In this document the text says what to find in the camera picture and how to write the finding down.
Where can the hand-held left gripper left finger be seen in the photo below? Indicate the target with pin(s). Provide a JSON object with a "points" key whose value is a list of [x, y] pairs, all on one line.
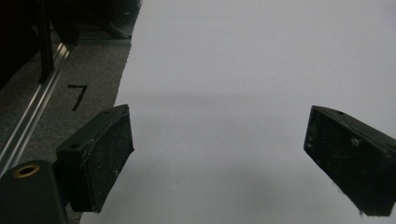
{"points": [[99, 155]]}

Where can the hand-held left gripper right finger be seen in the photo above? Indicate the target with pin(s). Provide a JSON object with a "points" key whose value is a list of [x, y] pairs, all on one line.
{"points": [[351, 158]]}

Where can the black metal stand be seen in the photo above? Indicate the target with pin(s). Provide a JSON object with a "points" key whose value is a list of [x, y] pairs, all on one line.
{"points": [[46, 40]]}

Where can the silver aluminium frame rail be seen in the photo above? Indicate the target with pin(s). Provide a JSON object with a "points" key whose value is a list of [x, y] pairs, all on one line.
{"points": [[34, 107]]}

